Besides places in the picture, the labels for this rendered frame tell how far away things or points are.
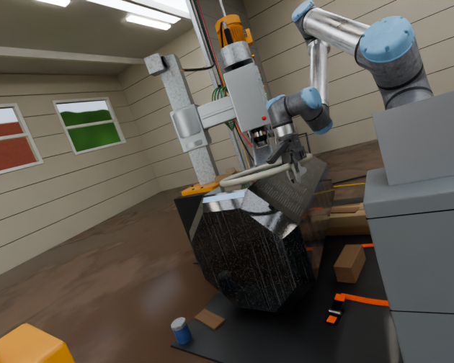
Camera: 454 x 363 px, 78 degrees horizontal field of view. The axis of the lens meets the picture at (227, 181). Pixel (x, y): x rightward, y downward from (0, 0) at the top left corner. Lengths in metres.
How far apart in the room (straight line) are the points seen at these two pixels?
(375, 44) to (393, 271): 0.76
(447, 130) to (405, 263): 0.45
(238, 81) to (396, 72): 1.12
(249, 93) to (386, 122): 1.10
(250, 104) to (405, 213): 1.26
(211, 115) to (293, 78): 4.57
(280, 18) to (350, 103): 2.45
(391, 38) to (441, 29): 5.88
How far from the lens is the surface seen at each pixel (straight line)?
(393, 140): 1.11
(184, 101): 2.80
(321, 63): 1.52
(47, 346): 0.36
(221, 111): 2.69
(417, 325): 1.29
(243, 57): 2.01
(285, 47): 7.18
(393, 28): 1.14
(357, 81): 6.88
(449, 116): 1.12
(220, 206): 1.70
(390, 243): 1.10
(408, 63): 1.15
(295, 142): 1.26
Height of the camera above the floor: 1.22
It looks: 10 degrees down
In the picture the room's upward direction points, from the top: 19 degrees counter-clockwise
